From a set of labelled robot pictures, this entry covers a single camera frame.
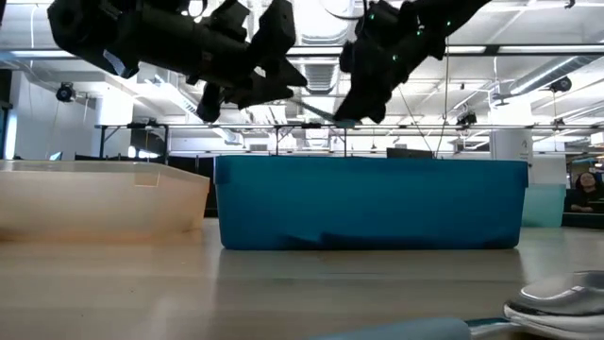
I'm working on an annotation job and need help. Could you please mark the thin slanted cable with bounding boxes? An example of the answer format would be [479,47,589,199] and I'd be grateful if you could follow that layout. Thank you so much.
[398,87,434,153]

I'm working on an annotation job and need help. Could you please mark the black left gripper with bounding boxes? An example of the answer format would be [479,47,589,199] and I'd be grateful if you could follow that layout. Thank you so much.
[186,0,308,123]

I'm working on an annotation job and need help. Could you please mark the person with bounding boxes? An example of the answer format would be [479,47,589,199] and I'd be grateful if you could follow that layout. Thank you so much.
[563,170,604,214]

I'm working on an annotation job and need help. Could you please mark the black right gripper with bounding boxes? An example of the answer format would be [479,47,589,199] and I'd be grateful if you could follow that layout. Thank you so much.
[332,0,447,124]

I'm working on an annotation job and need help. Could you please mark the dark blue plastic tray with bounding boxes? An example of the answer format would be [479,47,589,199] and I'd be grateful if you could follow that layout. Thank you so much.
[214,154,529,251]

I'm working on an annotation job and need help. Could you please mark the translucent green plastic tray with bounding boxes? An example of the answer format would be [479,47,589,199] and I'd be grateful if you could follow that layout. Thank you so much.
[521,182,567,229]

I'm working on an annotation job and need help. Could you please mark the translucent orange plastic tray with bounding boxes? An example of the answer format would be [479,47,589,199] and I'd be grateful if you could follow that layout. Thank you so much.
[0,159,211,243]

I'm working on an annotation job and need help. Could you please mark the dark background monitor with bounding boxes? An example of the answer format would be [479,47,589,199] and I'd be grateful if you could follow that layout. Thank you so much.
[385,146,434,160]

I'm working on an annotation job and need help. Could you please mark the thin hanging cable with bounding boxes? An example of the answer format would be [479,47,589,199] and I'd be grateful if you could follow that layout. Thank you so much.
[433,37,452,160]

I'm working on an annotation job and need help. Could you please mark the white ceiling pipes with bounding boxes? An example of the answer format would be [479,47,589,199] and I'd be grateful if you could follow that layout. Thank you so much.
[238,101,290,127]

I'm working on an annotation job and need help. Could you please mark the light blue-handled silver spoon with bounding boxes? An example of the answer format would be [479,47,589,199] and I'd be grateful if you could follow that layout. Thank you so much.
[306,269,604,340]

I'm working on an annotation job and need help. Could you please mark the round silver ventilation duct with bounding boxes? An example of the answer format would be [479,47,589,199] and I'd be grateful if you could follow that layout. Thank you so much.
[288,18,356,152]

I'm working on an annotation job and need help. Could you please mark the white pillar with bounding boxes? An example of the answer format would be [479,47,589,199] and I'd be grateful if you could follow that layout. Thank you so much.
[489,127,535,164]

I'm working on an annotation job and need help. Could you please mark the black hanging spotlight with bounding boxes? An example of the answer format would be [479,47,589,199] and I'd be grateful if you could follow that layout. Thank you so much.
[55,81,77,104]
[455,110,478,128]
[549,75,573,94]

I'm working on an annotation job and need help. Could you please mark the dark low counter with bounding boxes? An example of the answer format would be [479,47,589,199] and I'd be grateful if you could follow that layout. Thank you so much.
[561,212,604,230]

